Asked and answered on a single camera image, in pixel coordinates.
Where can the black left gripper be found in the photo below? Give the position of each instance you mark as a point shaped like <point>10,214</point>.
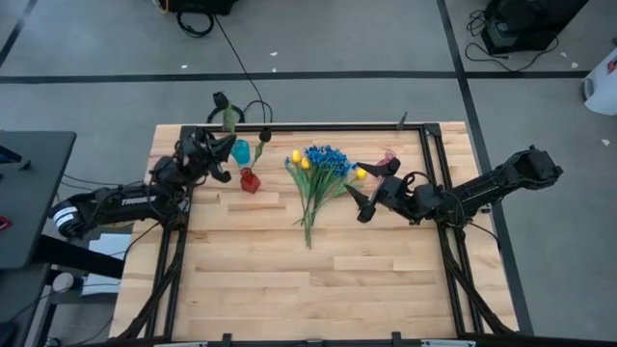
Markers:
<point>197,149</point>

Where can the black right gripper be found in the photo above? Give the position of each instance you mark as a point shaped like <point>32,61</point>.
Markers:
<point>395,193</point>

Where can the teal glass vase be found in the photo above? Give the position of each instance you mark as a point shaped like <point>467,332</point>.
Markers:
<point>240,152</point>

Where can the yellow artificial tulip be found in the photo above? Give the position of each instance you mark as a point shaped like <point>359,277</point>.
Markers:
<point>296,155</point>
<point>305,163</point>
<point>360,173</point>

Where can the purple glass vase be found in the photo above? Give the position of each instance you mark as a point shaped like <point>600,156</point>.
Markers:
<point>387,156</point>

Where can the red glass vase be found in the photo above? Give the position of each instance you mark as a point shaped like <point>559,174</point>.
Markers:
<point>250,183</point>

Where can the small blue flower bunch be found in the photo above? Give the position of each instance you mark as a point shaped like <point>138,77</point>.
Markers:
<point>340,166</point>

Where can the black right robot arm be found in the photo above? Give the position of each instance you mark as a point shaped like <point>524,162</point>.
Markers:
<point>491,185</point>

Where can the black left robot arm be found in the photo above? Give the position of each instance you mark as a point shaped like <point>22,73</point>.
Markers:
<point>120,202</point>

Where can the white paper sheet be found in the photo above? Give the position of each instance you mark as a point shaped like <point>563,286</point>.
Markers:
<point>108,250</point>

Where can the black equipment box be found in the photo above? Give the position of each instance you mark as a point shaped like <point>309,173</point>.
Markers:
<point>202,6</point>

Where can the black desk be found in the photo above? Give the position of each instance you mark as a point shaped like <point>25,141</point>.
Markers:
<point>34,193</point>

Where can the white round disc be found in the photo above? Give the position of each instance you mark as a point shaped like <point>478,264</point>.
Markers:
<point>62,282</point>

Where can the black computer tower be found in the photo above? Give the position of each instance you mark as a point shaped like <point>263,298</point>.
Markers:
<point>530,24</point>

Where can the white bin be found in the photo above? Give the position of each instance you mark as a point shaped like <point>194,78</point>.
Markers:
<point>602,87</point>

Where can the black aluminium table frame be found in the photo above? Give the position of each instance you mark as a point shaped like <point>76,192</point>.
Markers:
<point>337,128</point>

